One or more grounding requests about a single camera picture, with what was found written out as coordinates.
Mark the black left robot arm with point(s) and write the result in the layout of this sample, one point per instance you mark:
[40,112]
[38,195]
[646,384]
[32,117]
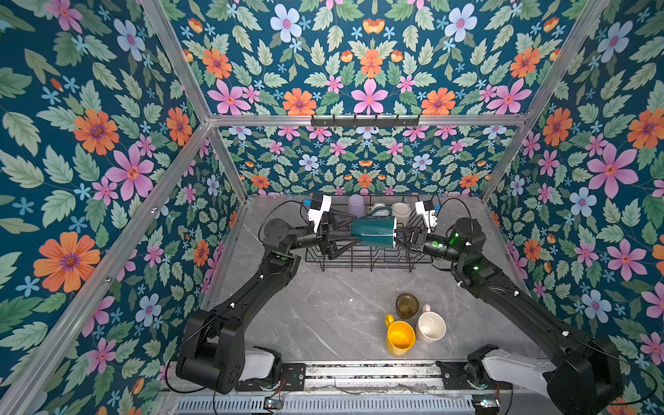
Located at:
[213,352]

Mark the white faceted mug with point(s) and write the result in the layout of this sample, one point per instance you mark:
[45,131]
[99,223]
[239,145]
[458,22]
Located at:
[380,209]

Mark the lilac plastic cup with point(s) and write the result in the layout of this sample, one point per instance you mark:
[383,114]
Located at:
[356,205]

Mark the olive glass cup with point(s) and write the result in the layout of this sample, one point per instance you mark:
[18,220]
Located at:
[407,305]

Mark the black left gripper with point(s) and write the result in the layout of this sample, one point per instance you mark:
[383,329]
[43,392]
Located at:
[326,223]

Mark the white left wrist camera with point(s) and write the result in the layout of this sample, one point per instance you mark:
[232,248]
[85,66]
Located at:
[320,204]

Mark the pink mug white inside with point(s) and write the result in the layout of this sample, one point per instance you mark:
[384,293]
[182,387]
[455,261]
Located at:
[430,326]

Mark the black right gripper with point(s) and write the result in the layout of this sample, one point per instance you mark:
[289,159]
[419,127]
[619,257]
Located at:
[415,241]

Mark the yellow mug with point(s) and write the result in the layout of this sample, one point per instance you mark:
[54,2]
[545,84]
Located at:
[400,337]

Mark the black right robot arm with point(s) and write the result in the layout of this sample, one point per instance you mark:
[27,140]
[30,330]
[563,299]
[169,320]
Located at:
[579,374]

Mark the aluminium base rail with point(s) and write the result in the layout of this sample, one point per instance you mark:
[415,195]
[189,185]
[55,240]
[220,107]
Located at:
[420,376]

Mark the black hook rail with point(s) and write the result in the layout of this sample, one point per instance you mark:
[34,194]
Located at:
[365,121]

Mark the black wire dish rack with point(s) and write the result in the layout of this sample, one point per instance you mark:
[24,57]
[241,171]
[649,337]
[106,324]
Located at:
[372,258]

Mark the green mug white inside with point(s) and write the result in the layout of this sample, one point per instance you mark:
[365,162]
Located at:
[375,231]

